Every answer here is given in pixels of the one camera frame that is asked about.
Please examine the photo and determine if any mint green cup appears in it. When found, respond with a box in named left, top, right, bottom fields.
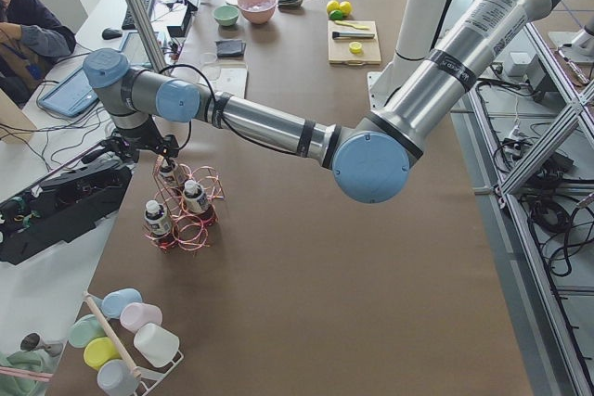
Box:
left=68, top=313, right=106, bottom=349

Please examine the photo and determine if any aluminium frame post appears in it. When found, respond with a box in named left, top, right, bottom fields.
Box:
left=125, top=0, right=166, bottom=71

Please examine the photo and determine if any tea bottle side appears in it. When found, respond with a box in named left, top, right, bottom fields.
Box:
left=144, top=199, right=175, bottom=250

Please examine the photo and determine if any yellow cup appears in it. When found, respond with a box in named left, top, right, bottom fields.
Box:
left=84, top=337, right=121, bottom=371

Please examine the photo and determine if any grey blue cup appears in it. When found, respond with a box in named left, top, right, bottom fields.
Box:
left=97, top=359, right=139, bottom=396

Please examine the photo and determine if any clear wine glass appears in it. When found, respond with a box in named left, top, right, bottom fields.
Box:
left=199, top=52, right=222, bottom=83

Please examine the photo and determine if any pink bowl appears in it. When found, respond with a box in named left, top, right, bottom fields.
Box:
left=238, top=0, right=278, bottom=24

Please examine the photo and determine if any tea bottle front middle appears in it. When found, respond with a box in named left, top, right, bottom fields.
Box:
left=183, top=179, right=216, bottom=226

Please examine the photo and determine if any pink cup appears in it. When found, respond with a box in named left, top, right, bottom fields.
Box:
left=119, top=302, right=162, bottom=333

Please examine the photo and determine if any grey folded cloth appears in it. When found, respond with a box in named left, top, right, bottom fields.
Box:
left=215, top=39, right=246, bottom=58

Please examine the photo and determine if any white cup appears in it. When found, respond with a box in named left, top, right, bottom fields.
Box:
left=134, top=323, right=180, bottom=367

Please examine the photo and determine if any black computer mouse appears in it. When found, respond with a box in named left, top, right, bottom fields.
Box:
left=101, top=28, right=123, bottom=40

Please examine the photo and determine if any cream rabbit tray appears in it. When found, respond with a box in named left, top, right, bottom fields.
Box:
left=172, top=62, right=248, bottom=97

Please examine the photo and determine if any bamboo cutting board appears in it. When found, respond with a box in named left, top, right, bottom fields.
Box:
left=328, top=20, right=381, bottom=65

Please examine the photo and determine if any mint green bowl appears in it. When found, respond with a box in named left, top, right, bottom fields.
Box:
left=213, top=5, right=239, bottom=27

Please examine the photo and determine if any black equipment case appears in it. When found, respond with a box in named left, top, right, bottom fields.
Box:
left=1, top=160, right=132, bottom=265

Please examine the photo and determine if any copper wire bottle basket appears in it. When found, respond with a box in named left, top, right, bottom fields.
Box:
left=144, top=156, right=225, bottom=252

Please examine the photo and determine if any white cup rack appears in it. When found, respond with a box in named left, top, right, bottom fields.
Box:
left=84, top=292, right=185, bottom=395

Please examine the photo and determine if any steel muddler black tip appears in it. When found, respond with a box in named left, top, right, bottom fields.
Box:
left=331, top=31, right=375, bottom=40

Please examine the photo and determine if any tea bottle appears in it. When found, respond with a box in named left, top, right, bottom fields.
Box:
left=158, top=159, right=185, bottom=195
left=183, top=179, right=216, bottom=226

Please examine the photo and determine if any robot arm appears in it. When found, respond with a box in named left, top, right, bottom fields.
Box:
left=83, top=0, right=561, bottom=203

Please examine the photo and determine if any half lemon slice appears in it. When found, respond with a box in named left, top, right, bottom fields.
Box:
left=349, top=42, right=363, bottom=54

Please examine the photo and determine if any seated person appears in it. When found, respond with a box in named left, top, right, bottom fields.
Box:
left=1, top=0, right=76, bottom=108

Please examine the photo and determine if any light blue cup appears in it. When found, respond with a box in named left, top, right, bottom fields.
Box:
left=101, top=287, right=143, bottom=319

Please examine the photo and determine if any black keyboard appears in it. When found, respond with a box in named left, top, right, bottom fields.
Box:
left=121, top=0, right=159, bottom=31

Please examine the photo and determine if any whole yellow lemon upper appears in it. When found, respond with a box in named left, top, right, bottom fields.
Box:
left=326, top=0, right=341, bottom=15

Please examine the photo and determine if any tea bottle rear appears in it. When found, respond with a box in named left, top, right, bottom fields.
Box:
left=158, top=159, right=185, bottom=195

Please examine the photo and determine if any steel jigger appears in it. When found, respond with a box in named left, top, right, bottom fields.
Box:
left=19, top=332, right=64, bottom=357

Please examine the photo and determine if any blue teach pendant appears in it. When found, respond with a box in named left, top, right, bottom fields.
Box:
left=38, top=67, right=98, bottom=118

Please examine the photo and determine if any yellow plastic knife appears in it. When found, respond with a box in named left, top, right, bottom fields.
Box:
left=334, top=20, right=370, bottom=30

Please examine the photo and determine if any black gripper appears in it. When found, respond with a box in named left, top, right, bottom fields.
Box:
left=110, top=113, right=179, bottom=168

